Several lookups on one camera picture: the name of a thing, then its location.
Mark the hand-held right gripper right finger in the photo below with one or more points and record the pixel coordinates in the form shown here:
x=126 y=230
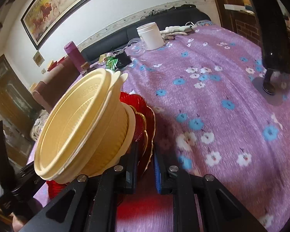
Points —
x=157 y=174

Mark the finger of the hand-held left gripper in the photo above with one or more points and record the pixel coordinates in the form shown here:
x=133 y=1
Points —
x=1 y=154

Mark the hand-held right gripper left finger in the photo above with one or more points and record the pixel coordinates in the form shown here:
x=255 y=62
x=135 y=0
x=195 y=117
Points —
x=133 y=174

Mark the person's left hand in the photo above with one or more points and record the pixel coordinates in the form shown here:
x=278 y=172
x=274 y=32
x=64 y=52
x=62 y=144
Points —
x=20 y=223

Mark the patterned cushion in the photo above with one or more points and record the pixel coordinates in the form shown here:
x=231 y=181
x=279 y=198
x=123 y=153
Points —
x=40 y=125

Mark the brown armchair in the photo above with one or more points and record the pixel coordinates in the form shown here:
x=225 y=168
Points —
x=55 y=87

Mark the red box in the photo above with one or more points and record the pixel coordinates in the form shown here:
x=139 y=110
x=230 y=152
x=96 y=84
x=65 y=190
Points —
x=58 y=64

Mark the green snack packet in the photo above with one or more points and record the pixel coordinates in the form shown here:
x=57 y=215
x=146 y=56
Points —
x=112 y=64

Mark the small black box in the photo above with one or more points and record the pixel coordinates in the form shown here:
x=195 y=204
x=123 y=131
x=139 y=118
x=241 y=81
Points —
x=123 y=61

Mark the purple thermos bottle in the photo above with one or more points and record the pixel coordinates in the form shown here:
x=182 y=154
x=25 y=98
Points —
x=75 y=56

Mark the clear glass bowl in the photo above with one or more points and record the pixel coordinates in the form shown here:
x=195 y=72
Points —
x=136 y=47

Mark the black sofa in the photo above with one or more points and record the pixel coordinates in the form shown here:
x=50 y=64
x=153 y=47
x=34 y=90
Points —
x=111 y=41

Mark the white plastic jar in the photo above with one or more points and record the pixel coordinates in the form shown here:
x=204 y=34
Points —
x=152 y=37

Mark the grey phone stand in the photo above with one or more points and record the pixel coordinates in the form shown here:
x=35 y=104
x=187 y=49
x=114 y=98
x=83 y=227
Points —
x=275 y=96

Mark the white gloves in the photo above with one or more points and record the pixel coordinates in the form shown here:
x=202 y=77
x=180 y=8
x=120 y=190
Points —
x=176 y=32

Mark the framed horse painting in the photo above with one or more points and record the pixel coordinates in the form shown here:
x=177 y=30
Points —
x=62 y=7

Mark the dark clothes pile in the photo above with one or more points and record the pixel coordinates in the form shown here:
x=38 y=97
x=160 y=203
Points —
x=169 y=11

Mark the brown wooden shelf unit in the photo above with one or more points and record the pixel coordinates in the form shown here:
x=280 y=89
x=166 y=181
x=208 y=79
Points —
x=244 y=26

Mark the black phone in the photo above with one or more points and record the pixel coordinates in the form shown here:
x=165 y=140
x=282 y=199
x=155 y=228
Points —
x=273 y=33

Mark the white flat board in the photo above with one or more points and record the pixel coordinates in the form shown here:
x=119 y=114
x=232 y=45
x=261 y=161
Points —
x=234 y=7

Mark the small yellow wall picture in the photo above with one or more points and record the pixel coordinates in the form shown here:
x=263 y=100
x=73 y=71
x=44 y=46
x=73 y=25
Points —
x=38 y=58

